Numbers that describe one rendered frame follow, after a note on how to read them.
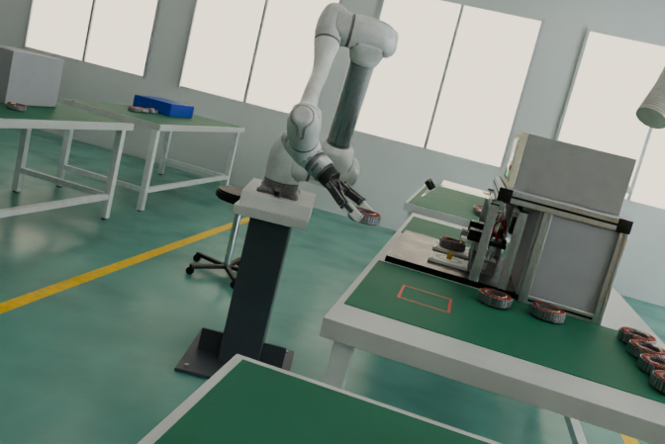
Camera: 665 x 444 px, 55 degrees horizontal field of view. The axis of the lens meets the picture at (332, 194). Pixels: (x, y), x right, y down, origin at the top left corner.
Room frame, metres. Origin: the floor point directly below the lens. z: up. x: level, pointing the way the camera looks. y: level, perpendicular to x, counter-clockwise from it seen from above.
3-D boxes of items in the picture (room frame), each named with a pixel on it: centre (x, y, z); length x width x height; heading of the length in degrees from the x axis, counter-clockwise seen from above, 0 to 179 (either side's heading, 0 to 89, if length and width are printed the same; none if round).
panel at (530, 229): (2.47, -0.77, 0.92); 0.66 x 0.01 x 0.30; 169
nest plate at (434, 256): (2.40, -0.50, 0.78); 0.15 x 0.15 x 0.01; 79
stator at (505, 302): (2.01, -0.60, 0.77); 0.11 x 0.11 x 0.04
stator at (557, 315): (2.00, -0.77, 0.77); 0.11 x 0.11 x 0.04
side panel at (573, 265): (2.12, -0.85, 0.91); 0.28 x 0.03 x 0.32; 79
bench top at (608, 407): (2.47, -0.76, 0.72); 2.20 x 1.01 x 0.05; 169
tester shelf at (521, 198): (2.46, -0.83, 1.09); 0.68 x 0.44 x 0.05; 169
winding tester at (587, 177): (2.44, -0.83, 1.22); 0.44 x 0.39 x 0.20; 169
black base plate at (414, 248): (2.52, -0.53, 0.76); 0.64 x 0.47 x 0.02; 169
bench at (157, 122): (6.07, 1.73, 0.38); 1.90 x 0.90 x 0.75; 169
